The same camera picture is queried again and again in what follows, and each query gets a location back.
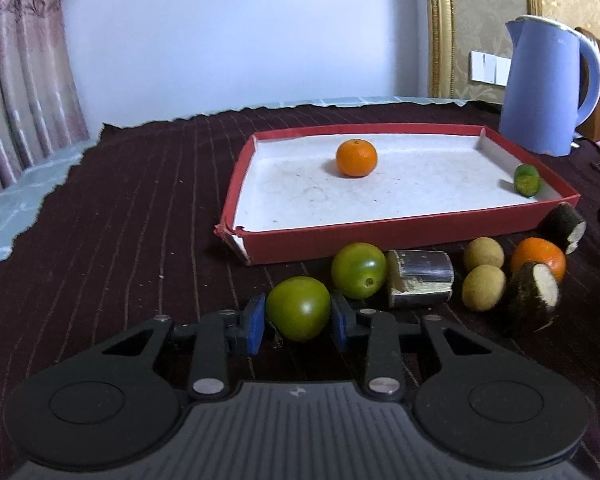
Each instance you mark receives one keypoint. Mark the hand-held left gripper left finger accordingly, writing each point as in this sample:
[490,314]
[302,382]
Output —
[254,320]

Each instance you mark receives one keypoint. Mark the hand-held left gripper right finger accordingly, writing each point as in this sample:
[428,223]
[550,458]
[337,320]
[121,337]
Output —
[339,322]

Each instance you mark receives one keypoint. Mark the green tomato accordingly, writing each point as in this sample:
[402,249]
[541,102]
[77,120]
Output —
[297,310]
[358,270]

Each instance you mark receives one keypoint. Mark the dark sugarcane piece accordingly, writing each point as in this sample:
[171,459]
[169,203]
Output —
[420,277]
[530,295]
[560,222]

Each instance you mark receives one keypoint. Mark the red cardboard box tray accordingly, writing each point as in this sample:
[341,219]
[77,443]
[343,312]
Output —
[305,195]

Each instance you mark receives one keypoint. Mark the orange mandarin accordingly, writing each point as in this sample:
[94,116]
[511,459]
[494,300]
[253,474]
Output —
[540,255]
[356,157]

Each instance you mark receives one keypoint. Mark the dark striped cloth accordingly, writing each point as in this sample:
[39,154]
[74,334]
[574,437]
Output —
[105,235]

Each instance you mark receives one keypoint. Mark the small green citrus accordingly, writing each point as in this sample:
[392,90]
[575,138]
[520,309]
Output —
[526,180]

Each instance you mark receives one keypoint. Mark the blue electric kettle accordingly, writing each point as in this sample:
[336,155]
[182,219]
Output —
[545,85]

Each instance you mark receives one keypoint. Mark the pink patterned curtain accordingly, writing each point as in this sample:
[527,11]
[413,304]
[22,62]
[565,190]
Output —
[20,85]

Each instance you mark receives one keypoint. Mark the white wall switch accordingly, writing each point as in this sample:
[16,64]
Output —
[487,67]

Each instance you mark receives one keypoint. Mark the gold framed wall panel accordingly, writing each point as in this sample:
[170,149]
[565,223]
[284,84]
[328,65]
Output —
[440,30]

